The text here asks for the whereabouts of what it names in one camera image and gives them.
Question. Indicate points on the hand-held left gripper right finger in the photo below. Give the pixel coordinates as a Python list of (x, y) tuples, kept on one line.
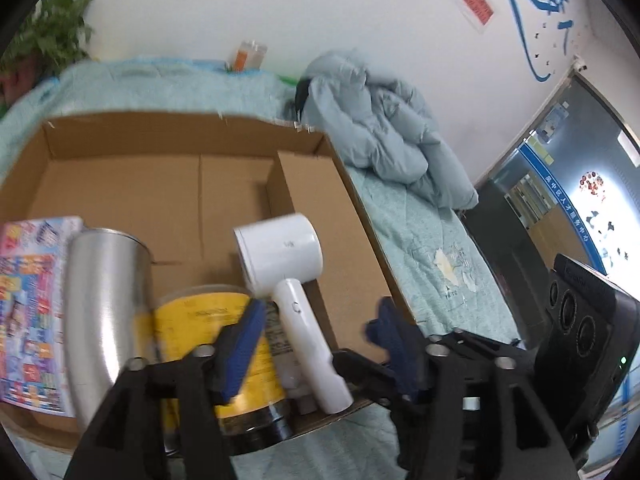
[(400, 350)]

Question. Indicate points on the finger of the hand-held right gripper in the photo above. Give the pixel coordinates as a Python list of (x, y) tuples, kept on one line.
[(360, 370)]

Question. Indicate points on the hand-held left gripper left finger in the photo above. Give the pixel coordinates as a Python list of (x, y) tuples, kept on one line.
[(242, 350)]

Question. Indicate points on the yellow can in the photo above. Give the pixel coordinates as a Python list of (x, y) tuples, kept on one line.
[(200, 320)]

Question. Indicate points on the white hair dryer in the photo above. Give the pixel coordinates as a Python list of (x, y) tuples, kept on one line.
[(280, 250)]

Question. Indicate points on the silver metal tumbler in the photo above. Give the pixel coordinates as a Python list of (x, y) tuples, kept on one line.
[(105, 300)]

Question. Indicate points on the brown cardboard box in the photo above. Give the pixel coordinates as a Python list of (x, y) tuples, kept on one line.
[(125, 185)]

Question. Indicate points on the teal quilted blanket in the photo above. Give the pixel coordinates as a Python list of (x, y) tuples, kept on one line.
[(425, 220)]

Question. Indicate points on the glass door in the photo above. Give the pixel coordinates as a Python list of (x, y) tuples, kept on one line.
[(550, 200)]

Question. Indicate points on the colourful printed toy box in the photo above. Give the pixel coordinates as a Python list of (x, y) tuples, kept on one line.
[(30, 310)]

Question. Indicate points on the light blue puffer jacket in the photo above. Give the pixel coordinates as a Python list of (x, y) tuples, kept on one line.
[(380, 120)]

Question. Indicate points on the dark cloth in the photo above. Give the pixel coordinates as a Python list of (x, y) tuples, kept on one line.
[(302, 97)]

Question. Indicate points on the glass jar with orange label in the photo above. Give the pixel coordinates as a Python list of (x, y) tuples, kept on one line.
[(250, 55)]

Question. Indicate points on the green potted plant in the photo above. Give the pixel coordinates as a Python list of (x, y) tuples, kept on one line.
[(50, 30)]

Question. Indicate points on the wall security camera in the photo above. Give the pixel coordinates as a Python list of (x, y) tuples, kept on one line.
[(580, 63)]

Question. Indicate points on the blue wall decal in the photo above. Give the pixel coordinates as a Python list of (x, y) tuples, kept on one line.
[(520, 25)]

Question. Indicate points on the red wall notice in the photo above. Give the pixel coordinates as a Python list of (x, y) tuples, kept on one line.
[(477, 4)]

